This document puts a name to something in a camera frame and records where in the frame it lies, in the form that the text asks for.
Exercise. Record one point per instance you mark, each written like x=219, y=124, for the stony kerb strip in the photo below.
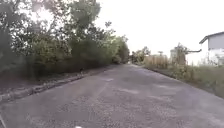
x=36, y=88

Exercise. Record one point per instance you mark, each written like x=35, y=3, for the dry yellow bushes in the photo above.
x=156, y=61

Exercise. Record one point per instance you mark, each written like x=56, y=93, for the overgrown grass verge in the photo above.
x=203, y=78

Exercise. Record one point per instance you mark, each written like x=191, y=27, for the group of trees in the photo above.
x=140, y=56

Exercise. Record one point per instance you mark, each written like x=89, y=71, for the row of leafy trees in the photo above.
x=76, y=46

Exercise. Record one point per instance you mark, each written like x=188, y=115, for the white building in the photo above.
x=215, y=46

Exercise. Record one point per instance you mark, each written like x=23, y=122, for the grey asphalt road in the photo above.
x=123, y=100

